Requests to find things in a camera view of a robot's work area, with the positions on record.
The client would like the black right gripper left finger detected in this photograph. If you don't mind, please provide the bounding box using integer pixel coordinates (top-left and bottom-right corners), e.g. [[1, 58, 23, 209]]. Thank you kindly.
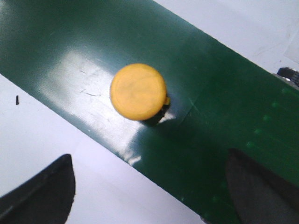
[[0, 154, 76, 224]]

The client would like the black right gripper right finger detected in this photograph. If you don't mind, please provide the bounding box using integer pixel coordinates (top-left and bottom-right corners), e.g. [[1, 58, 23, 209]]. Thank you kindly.
[[225, 148, 299, 224]]

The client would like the green conveyor belt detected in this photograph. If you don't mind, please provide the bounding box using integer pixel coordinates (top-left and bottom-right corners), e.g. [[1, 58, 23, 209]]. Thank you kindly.
[[0, 0, 299, 224]]

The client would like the black conveyor roller knob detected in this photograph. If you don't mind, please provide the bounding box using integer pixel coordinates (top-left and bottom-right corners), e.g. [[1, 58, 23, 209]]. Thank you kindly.
[[277, 67, 299, 87]]

